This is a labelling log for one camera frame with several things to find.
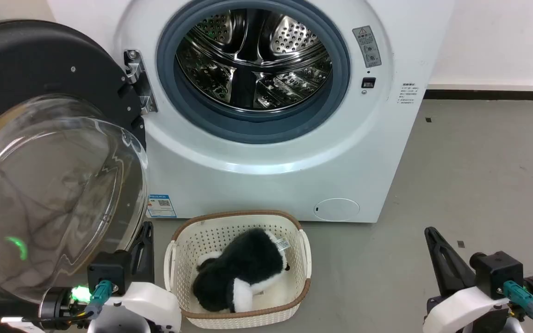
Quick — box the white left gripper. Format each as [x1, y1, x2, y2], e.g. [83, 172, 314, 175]
[87, 222, 182, 333]

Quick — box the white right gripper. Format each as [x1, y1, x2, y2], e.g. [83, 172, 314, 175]
[422, 226, 511, 333]

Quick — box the white front-load washing machine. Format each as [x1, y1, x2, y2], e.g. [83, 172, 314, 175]
[47, 0, 455, 224]

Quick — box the metal door hinge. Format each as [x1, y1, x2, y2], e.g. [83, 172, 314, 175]
[124, 49, 159, 115]

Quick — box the black round glass washer door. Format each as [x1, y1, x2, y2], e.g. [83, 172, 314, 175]
[0, 19, 149, 306]

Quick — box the white perforated laundry basket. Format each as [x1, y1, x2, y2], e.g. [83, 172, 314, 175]
[163, 210, 313, 330]

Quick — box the blue white energy label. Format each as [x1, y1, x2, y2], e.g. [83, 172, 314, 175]
[146, 194, 178, 219]

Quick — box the black and white plush toy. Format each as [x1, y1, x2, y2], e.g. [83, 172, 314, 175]
[191, 227, 291, 314]

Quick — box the round white filter cover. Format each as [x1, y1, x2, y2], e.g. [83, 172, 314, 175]
[314, 197, 361, 222]

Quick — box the small printed text label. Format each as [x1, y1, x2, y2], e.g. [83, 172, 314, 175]
[397, 83, 419, 105]

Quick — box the grey warning sticker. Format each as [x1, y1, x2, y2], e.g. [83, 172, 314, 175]
[352, 25, 383, 69]

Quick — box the stainless steel washer drum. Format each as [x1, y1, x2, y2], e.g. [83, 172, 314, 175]
[175, 8, 333, 113]

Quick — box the teal left camera cable plug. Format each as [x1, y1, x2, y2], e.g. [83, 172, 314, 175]
[84, 279, 113, 320]

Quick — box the teal camera cable plug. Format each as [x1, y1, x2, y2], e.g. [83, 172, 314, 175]
[84, 279, 113, 320]
[502, 280, 533, 333]

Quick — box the teal right camera cable plug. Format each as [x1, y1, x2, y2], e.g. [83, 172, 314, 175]
[502, 280, 533, 333]

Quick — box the black wall base strip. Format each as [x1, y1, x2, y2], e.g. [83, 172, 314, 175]
[423, 90, 533, 101]

